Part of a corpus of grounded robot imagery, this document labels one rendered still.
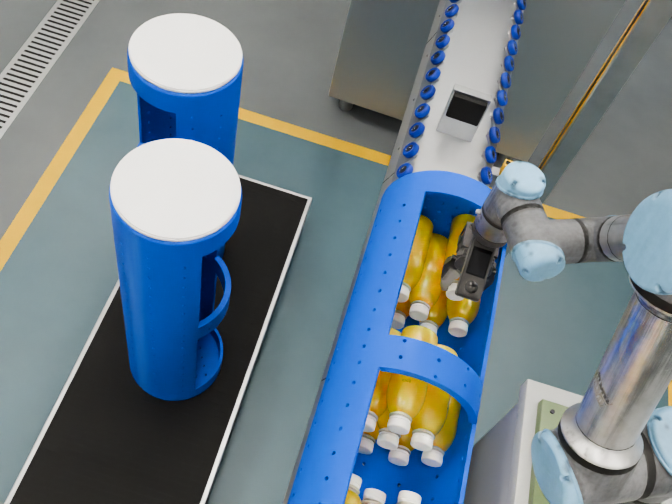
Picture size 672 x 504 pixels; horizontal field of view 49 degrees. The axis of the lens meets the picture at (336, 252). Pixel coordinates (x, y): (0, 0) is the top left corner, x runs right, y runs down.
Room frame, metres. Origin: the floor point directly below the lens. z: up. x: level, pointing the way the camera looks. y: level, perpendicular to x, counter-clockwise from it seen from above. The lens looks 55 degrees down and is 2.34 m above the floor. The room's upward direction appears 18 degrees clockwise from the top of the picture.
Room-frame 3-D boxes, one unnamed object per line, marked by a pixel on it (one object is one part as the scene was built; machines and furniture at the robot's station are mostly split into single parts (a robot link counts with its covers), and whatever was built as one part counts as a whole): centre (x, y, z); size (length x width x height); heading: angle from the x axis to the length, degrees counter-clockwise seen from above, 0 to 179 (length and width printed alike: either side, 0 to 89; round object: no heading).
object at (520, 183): (0.87, -0.26, 1.41); 0.09 x 0.08 x 0.11; 26
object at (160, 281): (0.93, 0.37, 0.59); 0.28 x 0.28 x 0.88
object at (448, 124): (1.46, -0.20, 1.00); 0.10 x 0.04 x 0.15; 90
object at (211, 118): (1.34, 0.51, 0.59); 0.28 x 0.28 x 0.88
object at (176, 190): (0.93, 0.37, 1.03); 0.28 x 0.28 x 0.01
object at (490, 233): (0.87, -0.25, 1.33); 0.08 x 0.08 x 0.05
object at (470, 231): (0.88, -0.26, 1.25); 0.09 x 0.08 x 0.12; 0
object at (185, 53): (1.34, 0.51, 1.03); 0.28 x 0.28 x 0.01
